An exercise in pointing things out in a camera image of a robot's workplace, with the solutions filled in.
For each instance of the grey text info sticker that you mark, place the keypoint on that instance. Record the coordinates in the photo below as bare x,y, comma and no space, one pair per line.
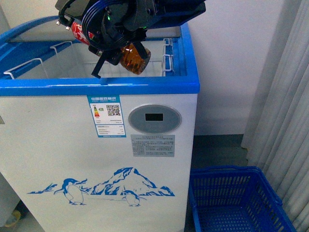
148,145

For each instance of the white vertical curtain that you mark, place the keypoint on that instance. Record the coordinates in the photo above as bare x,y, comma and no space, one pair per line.
277,132

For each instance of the right robot arm black blue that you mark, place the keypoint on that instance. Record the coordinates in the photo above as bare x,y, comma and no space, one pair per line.
172,13

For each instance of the yellow fridge caster wheel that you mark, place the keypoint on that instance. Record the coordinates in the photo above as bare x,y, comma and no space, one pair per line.
13,219

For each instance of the blue plastic shopping basket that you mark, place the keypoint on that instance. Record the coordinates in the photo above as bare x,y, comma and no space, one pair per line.
235,199

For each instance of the iced tea bottle red label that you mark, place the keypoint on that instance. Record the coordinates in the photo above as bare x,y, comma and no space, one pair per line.
127,56

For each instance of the white chest freezer blue rim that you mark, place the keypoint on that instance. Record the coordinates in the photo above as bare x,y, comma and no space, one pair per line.
50,153

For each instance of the grey oval control panel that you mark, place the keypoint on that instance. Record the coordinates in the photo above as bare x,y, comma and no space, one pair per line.
154,119

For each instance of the blue energy label sticker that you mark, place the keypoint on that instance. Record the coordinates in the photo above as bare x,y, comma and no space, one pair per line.
107,115

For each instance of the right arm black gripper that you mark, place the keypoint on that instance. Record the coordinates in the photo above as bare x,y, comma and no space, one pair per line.
114,24

